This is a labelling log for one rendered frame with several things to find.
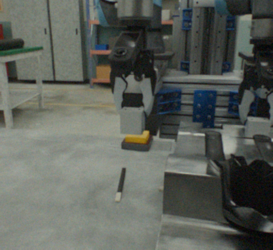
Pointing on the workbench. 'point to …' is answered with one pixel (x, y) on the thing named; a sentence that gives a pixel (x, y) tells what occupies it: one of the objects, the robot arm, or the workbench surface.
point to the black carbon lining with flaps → (244, 182)
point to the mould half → (204, 194)
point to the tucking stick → (120, 185)
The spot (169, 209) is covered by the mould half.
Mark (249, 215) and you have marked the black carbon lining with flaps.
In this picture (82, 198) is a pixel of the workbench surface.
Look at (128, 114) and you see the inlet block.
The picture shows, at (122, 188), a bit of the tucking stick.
